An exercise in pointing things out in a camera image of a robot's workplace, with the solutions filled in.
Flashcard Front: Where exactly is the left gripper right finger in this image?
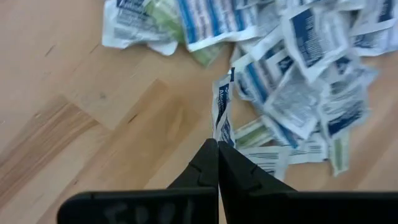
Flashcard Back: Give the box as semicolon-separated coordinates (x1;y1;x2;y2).
218;141;398;224

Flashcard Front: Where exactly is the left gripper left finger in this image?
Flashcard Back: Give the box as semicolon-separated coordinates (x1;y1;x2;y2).
57;139;219;224

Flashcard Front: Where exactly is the grey print white packet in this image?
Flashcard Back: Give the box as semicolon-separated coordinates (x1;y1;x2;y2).
264;67;324;139
238;145;292;181
287;133;329;164

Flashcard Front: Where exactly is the green print packet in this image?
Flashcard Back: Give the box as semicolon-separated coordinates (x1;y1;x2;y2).
234;118;274;149
329;133;351;177
146;0;226;66

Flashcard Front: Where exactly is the blue striped bandage packet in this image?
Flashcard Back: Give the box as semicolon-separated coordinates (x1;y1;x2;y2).
177;0;259;52

